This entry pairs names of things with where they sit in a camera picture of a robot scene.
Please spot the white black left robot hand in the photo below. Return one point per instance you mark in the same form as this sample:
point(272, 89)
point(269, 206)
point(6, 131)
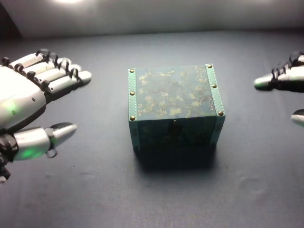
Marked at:
point(21, 95)

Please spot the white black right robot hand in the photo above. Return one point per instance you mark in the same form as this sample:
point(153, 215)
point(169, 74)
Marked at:
point(288, 78)

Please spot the teal floral print box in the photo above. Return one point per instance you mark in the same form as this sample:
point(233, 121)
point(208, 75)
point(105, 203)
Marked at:
point(173, 95)

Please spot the grey table cloth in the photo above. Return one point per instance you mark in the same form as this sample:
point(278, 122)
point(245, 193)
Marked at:
point(99, 190)

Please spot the white backdrop sheet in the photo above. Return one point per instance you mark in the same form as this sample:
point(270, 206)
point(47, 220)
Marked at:
point(166, 16)

